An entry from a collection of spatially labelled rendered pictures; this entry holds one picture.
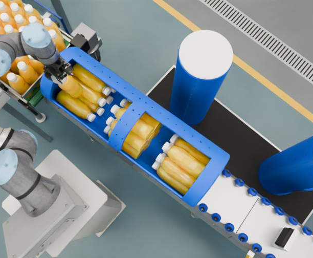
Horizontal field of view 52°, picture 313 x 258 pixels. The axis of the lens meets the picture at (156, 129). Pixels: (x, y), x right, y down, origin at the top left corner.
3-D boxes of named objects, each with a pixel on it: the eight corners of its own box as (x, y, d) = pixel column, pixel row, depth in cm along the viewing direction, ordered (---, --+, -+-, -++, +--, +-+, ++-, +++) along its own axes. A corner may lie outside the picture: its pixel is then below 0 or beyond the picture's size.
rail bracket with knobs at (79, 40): (81, 61, 179) (76, 51, 169) (70, 54, 180) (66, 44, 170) (92, 47, 181) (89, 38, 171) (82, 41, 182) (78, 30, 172)
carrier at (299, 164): (251, 184, 237) (288, 202, 234) (307, 166, 153) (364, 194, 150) (266, 150, 244) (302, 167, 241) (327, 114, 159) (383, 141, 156)
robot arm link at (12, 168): (8, 203, 113) (-23, 180, 106) (17, 178, 124) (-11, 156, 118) (35, 187, 111) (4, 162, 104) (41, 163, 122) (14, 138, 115)
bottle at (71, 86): (86, 91, 153) (72, 79, 135) (74, 101, 153) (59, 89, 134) (77, 80, 154) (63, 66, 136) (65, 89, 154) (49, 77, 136)
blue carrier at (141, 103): (191, 206, 156) (195, 210, 128) (53, 102, 168) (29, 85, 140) (224, 158, 159) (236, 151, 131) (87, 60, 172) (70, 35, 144)
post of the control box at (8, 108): (50, 143, 258) (-11, 99, 162) (46, 140, 259) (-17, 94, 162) (53, 138, 259) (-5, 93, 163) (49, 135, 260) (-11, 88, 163)
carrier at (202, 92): (211, 119, 249) (197, 86, 256) (242, 70, 165) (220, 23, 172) (177, 131, 247) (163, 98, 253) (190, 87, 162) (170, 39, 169)
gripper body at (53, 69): (62, 85, 124) (52, 71, 112) (45, 72, 125) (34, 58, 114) (75, 70, 126) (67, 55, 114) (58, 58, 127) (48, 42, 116)
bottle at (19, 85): (18, 97, 173) (2, 83, 155) (22, 84, 175) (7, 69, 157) (31, 99, 172) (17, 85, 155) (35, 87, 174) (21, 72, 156)
